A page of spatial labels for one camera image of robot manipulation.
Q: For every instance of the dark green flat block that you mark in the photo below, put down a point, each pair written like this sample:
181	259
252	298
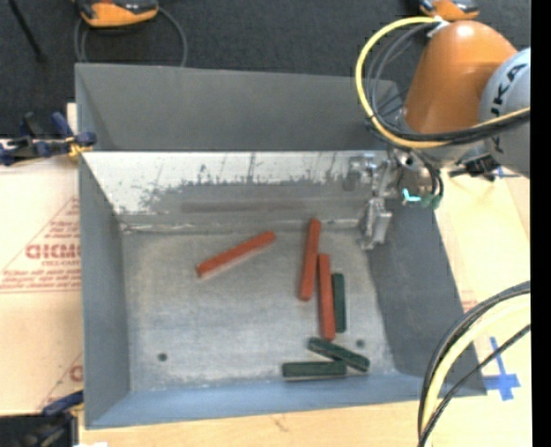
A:
340	355
313	370
339	303

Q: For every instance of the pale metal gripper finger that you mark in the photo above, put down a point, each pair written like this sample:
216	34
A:
376	224
363	171

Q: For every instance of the red-brown flat block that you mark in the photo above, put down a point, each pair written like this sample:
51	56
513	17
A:
236	254
309	261
326	298

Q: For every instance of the grey metal bin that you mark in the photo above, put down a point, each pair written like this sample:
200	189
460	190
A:
238	324

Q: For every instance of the black cylinder on white bracket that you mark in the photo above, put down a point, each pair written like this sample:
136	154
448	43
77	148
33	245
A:
475	165

